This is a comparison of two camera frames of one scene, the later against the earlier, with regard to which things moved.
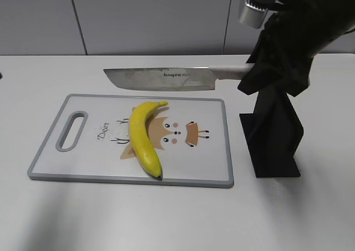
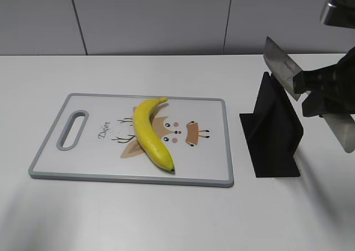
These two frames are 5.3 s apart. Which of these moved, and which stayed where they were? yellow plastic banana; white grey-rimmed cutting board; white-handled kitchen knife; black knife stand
Moved: yellow plastic banana; white-handled kitchen knife
Stayed: black knife stand; white grey-rimmed cutting board
